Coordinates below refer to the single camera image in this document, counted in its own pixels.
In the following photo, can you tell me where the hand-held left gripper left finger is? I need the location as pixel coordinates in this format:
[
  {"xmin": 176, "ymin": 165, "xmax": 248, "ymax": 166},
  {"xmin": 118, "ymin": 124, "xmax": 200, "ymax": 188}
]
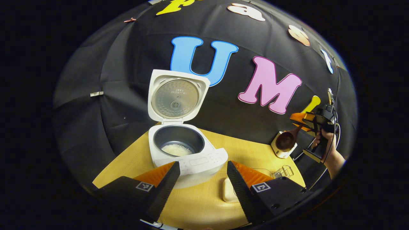
[{"xmin": 94, "ymin": 161, "xmax": 181, "ymax": 222}]

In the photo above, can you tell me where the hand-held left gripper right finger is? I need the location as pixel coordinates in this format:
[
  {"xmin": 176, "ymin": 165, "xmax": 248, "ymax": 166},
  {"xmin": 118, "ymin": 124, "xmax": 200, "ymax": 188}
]
[{"xmin": 226, "ymin": 161, "xmax": 313, "ymax": 224}]

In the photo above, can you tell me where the brown wooden spoon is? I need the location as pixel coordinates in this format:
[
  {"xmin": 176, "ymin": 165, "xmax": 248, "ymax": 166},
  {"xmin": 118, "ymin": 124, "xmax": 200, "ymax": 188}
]
[{"xmin": 275, "ymin": 125, "xmax": 304, "ymax": 151}]

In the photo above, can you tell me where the white rice cooker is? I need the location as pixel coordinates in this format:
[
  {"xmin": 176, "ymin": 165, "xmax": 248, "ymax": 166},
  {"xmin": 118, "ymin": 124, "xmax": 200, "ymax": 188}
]
[{"xmin": 148, "ymin": 69, "xmax": 228, "ymax": 189}]

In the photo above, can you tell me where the metal wire chopstick holder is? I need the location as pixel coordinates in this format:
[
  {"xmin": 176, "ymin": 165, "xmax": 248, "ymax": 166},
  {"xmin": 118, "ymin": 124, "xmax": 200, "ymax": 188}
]
[{"xmin": 273, "ymin": 165, "xmax": 294, "ymax": 179}]

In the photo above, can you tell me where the white toaster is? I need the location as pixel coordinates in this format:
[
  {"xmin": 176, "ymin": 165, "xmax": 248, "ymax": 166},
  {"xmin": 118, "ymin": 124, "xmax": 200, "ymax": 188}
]
[{"xmin": 271, "ymin": 130, "xmax": 297, "ymax": 159}]

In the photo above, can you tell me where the black backdrop cloth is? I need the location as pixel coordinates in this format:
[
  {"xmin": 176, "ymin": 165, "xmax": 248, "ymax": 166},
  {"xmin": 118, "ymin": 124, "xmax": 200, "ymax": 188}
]
[{"xmin": 53, "ymin": 0, "xmax": 358, "ymax": 192}]

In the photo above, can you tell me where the toaster power cable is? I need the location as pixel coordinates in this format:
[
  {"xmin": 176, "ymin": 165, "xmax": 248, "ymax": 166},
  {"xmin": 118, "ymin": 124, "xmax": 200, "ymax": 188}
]
[{"xmin": 292, "ymin": 141, "xmax": 315, "ymax": 162}]

